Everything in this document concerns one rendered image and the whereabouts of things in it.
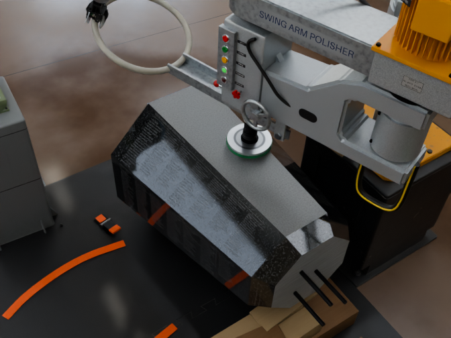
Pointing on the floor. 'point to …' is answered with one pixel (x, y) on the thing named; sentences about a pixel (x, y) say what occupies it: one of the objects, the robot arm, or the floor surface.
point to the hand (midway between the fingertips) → (94, 22)
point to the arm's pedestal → (19, 178)
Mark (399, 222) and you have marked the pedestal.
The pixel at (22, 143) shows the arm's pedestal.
